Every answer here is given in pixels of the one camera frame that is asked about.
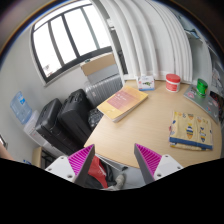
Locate black suitcase right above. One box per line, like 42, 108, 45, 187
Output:
58, 89, 92, 146

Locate yellow and pink book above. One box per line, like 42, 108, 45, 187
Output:
97, 86, 148, 122

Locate red bag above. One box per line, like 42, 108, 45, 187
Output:
87, 156, 108, 189

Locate green cup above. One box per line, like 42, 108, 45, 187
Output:
196, 79, 208, 97

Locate red and white jar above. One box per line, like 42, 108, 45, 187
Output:
166, 74, 181, 92

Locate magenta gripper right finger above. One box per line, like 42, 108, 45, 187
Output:
134, 144, 183, 184

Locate cardboard box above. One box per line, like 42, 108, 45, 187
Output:
80, 53, 116, 76

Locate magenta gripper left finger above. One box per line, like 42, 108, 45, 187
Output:
46, 144, 95, 186

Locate yellow patterned folded towel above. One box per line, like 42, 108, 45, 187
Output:
169, 112, 213, 151

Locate silver ribbed suitcase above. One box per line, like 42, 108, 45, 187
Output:
85, 75, 123, 107

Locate black framed window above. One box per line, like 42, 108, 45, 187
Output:
31, 0, 112, 84

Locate black suitcase left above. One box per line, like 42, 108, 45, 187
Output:
35, 98, 79, 155

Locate small white card box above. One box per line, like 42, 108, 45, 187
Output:
137, 76, 155, 91

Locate grey laptop with stickers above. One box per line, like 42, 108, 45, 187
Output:
184, 85, 219, 123

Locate white curtain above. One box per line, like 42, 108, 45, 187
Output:
99, 0, 193, 83

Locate black backpack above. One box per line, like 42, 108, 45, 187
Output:
88, 108, 103, 130

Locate black suitcase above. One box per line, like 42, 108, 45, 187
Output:
35, 98, 79, 155
58, 89, 92, 146

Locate blue water bottle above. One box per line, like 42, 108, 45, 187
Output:
10, 91, 32, 125

